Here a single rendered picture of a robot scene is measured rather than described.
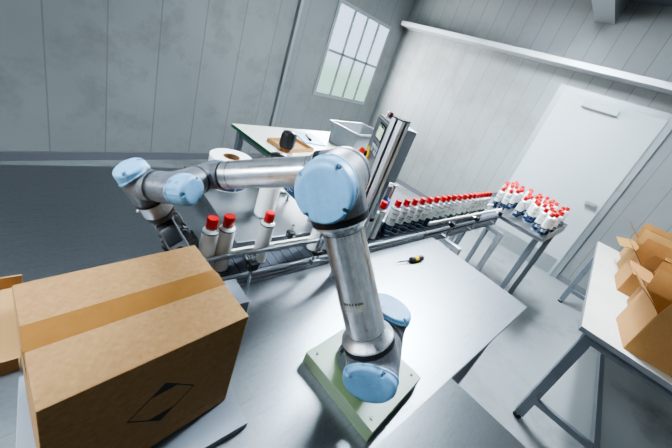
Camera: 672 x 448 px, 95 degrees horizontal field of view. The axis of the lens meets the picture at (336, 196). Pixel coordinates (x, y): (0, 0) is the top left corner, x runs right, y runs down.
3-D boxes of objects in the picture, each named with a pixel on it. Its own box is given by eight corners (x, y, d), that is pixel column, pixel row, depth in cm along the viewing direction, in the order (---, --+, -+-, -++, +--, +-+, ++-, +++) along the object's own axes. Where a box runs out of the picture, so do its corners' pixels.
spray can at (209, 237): (208, 264, 102) (218, 212, 94) (214, 275, 98) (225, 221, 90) (192, 267, 98) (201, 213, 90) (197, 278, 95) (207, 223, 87)
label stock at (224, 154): (248, 179, 167) (253, 154, 161) (244, 196, 149) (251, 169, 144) (209, 170, 161) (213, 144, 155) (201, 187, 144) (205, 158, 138)
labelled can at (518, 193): (505, 197, 322) (515, 180, 314) (563, 228, 287) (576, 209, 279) (487, 199, 291) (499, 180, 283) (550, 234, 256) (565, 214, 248)
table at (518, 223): (462, 260, 360) (504, 191, 323) (513, 298, 322) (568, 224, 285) (430, 273, 311) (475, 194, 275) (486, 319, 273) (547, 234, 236)
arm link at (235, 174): (376, 138, 73) (206, 152, 88) (367, 145, 63) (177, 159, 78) (379, 185, 76) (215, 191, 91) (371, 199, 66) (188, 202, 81)
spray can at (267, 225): (261, 253, 115) (274, 207, 107) (267, 262, 112) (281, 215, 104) (248, 256, 112) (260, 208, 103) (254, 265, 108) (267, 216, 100)
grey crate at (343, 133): (355, 140, 370) (362, 122, 361) (382, 154, 350) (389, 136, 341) (323, 139, 324) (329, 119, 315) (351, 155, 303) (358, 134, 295)
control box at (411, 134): (384, 166, 123) (403, 121, 115) (395, 184, 108) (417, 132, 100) (360, 159, 121) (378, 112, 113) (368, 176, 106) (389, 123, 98)
